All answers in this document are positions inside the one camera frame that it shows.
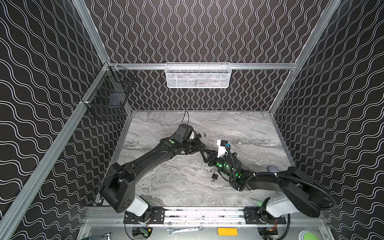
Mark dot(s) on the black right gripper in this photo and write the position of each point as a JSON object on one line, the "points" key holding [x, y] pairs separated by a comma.
{"points": [[216, 157]]}

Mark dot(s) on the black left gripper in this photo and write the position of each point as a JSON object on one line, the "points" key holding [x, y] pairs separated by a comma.
{"points": [[199, 144]]}

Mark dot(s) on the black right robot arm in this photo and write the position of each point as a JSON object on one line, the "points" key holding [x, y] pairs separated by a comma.
{"points": [[306, 195]]}

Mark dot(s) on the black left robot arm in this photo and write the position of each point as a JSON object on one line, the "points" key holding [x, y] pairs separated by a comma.
{"points": [[119, 185]]}

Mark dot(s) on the black padlock right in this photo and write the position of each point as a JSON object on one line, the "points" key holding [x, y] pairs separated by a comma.
{"points": [[214, 176]]}

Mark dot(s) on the grey oval felt pad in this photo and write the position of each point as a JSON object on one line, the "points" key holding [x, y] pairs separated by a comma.
{"points": [[273, 169]]}

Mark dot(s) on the silver combination wrench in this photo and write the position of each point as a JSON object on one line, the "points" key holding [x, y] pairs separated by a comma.
{"points": [[172, 231]]}

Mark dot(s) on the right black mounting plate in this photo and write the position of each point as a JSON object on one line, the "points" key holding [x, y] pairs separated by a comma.
{"points": [[255, 216]]}

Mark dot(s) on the black mounting plate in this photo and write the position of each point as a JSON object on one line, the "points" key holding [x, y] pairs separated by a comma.
{"points": [[152, 216], [255, 216]]}

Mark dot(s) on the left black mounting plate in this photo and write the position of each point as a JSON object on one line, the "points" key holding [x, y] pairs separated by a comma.
{"points": [[152, 216]]}

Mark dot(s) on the yellow label plate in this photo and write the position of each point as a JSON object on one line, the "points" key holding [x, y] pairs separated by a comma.
{"points": [[227, 232]]}

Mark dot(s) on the green round button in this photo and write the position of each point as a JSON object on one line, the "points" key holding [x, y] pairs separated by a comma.
{"points": [[306, 235]]}

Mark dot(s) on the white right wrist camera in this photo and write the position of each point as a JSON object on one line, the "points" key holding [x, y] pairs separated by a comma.
{"points": [[222, 148]]}

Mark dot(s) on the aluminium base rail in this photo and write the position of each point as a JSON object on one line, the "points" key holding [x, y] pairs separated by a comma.
{"points": [[175, 217]]}

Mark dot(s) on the white wire mesh basket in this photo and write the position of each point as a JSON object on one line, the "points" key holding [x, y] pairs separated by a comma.
{"points": [[195, 75]]}

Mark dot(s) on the black wire mesh basket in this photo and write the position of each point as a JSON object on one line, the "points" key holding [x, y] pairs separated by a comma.
{"points": [[108, 102]]}

